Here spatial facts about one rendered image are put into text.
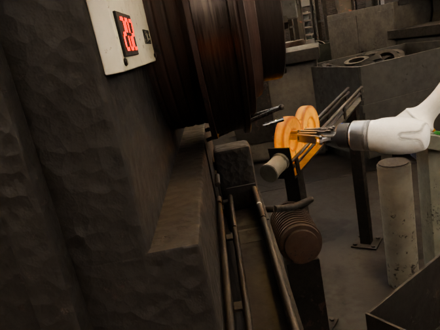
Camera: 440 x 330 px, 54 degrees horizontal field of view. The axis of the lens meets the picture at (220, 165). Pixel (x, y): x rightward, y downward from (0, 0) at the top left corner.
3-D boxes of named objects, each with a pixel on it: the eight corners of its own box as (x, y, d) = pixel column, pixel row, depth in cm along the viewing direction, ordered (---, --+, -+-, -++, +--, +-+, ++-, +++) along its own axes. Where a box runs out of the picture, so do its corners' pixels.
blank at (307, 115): (289, 114, 146) (298, 114, 144) (307, 99, 158) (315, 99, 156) (298, 156, 152) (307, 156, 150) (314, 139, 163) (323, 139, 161)
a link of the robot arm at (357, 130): (375, 145, 132) (355, 145, 135) (374, 116, 129) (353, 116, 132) (366, 155, 125) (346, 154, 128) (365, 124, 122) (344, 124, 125)
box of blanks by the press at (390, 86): (369, 175, 298) (357, 61, 277) (311, 152, 375) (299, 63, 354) (490, 139, 320) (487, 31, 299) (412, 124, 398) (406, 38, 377)
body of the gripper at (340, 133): (348, 151, 128) (317, 150, 133) (356, 143, 134) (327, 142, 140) (346, 127, 126) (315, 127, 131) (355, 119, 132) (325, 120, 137)
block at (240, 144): (226, 235, 120) (209, 152, 113) (226, 223, 127) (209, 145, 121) (265, 228, 119) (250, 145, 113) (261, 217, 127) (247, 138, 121)
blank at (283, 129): (270, 126, 134) (279, 126, 132) (290, 109, 146) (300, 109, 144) (277, 171, 140) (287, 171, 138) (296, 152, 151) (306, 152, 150)
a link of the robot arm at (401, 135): (365, 154, 123) (377, 152, 134) (425, 156, 114) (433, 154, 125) (366, 116, 122) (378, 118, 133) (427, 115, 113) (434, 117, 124)
